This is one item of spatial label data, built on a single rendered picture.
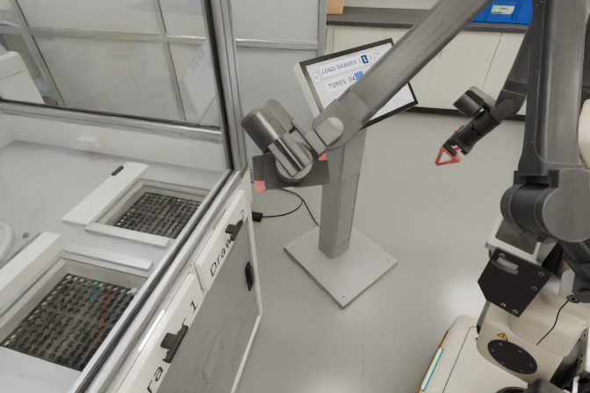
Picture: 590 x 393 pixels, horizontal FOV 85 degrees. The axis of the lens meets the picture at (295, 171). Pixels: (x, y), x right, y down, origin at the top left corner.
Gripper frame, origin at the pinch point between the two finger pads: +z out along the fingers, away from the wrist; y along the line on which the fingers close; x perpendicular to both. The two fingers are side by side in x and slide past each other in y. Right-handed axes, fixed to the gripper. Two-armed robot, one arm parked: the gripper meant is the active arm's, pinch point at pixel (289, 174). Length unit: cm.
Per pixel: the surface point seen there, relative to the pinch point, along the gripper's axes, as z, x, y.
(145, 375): -0.9, 35.3, 31.3
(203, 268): 15.0, 19.4, 22.8
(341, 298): 106, 57, -25
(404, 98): 63, -33, -55
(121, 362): -5.6, 30.5, 33.2
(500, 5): 187, -146, -208
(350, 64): 51, -45, -31
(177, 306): 6.1, 25.3, 26.7
